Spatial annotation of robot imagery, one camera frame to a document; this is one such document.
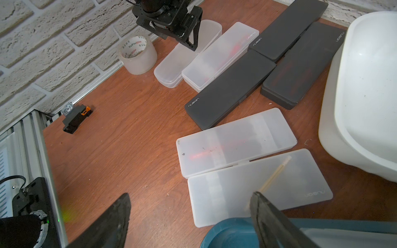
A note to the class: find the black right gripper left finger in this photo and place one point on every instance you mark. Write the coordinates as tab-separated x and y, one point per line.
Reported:
110	229

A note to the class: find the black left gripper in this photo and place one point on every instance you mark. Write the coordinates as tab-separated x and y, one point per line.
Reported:
170	19

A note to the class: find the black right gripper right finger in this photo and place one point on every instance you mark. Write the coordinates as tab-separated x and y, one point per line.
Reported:
273	228

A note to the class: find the clear pencil case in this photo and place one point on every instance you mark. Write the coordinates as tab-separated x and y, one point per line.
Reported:
220	55
288	180
246	139

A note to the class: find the clear pencil case rounded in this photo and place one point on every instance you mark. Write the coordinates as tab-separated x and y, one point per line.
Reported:
169	71

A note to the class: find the black pencil case near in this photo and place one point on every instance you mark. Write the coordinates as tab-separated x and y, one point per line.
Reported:
210	106

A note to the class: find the black pencil case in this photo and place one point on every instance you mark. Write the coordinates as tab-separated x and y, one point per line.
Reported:
287	28
210	106
302	65

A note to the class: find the black pencil case far left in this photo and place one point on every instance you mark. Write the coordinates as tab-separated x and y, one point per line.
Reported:
287	28

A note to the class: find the black pencil case far right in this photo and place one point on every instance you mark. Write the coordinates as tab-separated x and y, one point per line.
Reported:
302	65

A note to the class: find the teal plastic tray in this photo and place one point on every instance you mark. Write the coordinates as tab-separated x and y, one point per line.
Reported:
240	233

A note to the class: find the clear tape roll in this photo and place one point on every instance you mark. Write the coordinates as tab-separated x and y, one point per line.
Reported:
137	54

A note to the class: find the small black clamp part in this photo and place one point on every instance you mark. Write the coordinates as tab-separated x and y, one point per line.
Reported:
75	117

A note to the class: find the white plastic tray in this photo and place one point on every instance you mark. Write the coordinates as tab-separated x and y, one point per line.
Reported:
358	119

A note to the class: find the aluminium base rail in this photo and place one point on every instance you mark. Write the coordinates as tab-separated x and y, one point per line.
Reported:
23	152

